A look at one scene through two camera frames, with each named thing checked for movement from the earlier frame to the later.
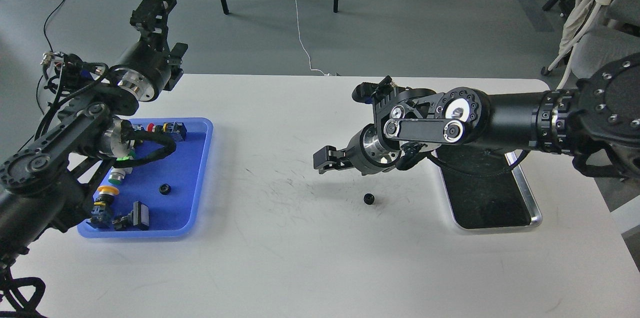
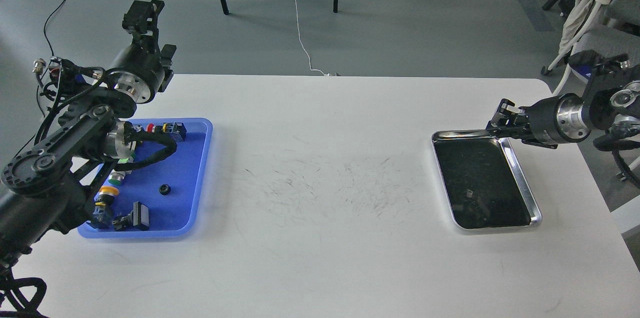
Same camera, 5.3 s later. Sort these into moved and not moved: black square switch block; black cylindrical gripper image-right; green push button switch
Moved: black cylindrical gripper image-right
Not moved: green push button switch; black square switch block
